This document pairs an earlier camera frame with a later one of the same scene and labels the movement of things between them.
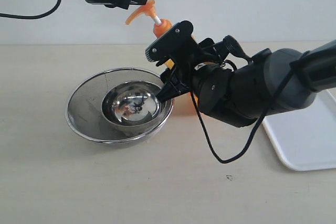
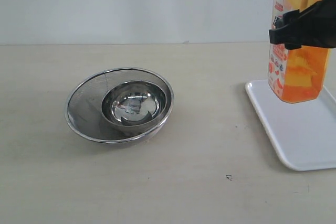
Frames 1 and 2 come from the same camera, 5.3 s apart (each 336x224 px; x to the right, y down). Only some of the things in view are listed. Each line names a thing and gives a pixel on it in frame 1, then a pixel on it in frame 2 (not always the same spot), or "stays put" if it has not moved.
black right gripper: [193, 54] to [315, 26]
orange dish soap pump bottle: [160, 25] to [296, 75]
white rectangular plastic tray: [305, 138] stays put
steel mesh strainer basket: [117, 105] stays put
